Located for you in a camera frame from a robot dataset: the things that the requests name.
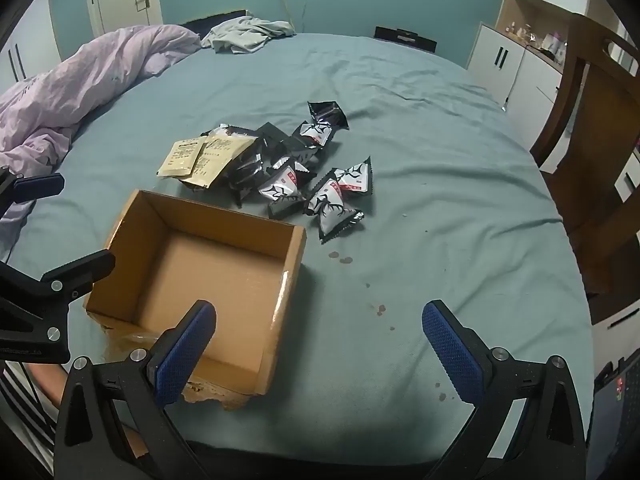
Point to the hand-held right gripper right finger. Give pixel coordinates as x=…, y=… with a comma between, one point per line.
x=450, y=355

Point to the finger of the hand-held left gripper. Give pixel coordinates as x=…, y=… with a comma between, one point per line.
x=75, y=272
x=35, y=187

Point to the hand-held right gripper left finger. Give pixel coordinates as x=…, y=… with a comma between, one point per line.
x=185, y=355

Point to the cardboard box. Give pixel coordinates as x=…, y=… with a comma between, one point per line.
x=210, y=280

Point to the beige snack packet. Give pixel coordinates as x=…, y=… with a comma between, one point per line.
x=180, y=160
x=220, y=157

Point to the pile of snack packets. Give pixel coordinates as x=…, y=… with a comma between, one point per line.
x=325, y=200

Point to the person's left forearm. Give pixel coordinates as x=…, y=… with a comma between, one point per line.
x=47, y=382

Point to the striped clothing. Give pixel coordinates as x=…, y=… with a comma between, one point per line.
x=20, y=410

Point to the purple blanket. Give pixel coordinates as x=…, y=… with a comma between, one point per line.
x=75, y=85

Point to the white wardrobe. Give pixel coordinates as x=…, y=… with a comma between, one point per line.
x=35, y=45

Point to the dark electronic device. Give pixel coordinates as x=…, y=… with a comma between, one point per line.
x=617, y=410

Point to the teal bed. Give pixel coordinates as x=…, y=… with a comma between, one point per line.
x=425, y=135

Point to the dark pillow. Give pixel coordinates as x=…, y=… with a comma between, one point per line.
x=200, y=24

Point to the grey crumpled cloth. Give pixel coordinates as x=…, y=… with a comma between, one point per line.
x=245, y=35

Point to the brown wooden chair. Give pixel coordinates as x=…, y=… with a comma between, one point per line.
x=590, y=135

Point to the white cabinet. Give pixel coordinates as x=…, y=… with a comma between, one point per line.
x=520, y=75

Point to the black bag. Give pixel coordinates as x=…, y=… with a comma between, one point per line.
x=405, y=36

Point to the bottles on cabinet shelf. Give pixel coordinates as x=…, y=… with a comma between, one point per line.
x=542, y=40

